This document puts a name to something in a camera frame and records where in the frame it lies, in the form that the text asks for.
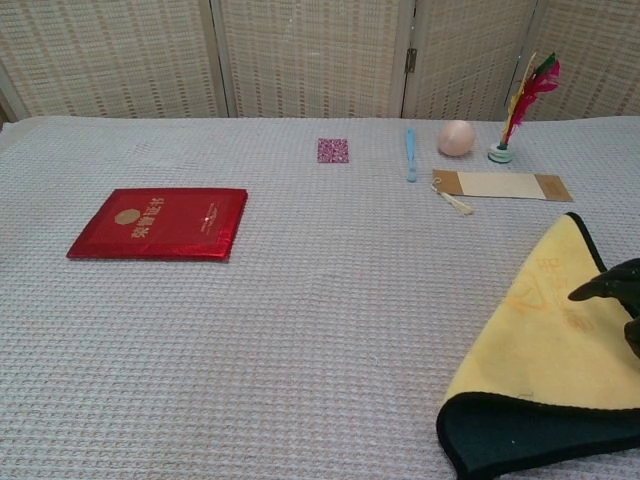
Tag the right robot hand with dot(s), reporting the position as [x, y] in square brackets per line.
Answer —
[612, 300]

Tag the black square cloth pad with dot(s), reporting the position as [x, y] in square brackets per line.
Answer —
[545, 360]

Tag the brown bookmark with tassel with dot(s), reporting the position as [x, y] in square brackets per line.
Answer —
[500, 186]

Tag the feather shuttlecock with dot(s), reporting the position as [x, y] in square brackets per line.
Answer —
[520, 110]

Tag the pink ball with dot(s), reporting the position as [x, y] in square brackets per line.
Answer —
[456, 137]

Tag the light blue plastic stick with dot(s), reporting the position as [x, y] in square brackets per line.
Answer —
[410, 155]

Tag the small pink patterned card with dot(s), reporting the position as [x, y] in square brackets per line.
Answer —
[334, 150]

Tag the white woven tablecloth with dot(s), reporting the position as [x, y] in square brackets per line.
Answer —
[250, 325]

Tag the bamboo folding screen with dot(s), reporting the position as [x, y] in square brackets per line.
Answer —
[310, 55]

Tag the red certificate book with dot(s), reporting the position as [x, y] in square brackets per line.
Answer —
[160, 223]

